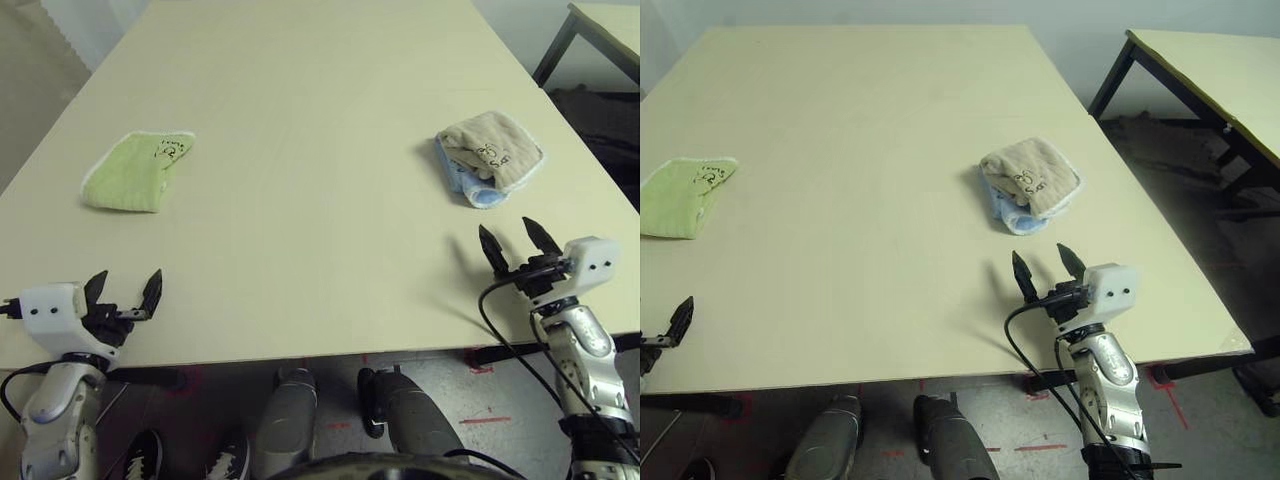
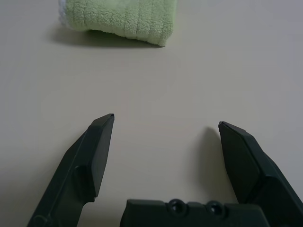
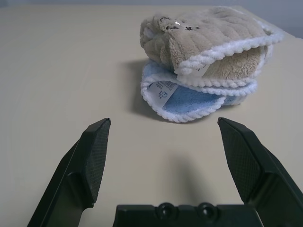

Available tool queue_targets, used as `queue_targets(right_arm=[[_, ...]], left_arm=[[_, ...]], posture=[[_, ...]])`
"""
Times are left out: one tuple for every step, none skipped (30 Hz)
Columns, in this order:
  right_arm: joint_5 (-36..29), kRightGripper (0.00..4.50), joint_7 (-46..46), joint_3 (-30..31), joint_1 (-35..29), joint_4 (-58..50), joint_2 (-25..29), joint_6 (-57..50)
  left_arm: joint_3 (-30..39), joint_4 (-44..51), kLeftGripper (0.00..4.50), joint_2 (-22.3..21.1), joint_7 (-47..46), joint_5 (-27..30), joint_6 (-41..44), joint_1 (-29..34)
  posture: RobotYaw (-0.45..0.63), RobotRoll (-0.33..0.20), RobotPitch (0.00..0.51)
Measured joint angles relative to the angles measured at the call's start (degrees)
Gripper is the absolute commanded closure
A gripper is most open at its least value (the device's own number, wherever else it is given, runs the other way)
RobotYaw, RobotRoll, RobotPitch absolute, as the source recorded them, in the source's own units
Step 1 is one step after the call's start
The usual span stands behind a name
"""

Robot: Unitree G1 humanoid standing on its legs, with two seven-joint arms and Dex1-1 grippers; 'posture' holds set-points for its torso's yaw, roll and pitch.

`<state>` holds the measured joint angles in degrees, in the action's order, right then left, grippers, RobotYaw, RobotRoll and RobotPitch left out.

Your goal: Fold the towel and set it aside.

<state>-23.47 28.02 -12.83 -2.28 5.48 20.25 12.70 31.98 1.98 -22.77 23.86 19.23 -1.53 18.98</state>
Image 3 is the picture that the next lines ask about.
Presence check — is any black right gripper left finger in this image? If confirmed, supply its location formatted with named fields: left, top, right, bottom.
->
left=26, top=117, right=111, bottom=227

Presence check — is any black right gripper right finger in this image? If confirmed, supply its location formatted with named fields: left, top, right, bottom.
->
left=217, top=117, right=303, bottom=227

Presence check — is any beige towel with white edging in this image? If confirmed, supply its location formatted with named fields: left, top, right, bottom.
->
left=139, top=6, right=284, bottom=86

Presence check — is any blue folded towel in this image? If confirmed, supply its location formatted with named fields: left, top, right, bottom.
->
left=140, top=59, right=258, bottom=123

